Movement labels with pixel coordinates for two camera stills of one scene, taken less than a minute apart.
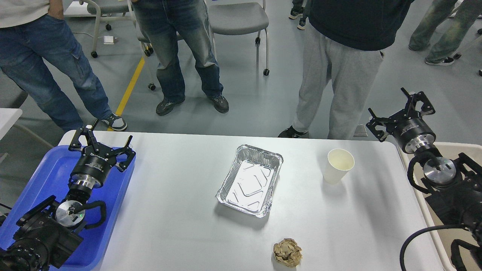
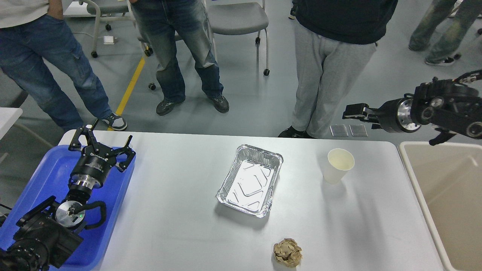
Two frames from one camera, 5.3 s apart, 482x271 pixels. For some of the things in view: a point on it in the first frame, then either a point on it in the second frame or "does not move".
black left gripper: x=96 y=159 does not move
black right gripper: x=408 y=126 → x=393 y=116
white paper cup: x=339 y=161 does not move
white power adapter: x=108 y=40 does not move
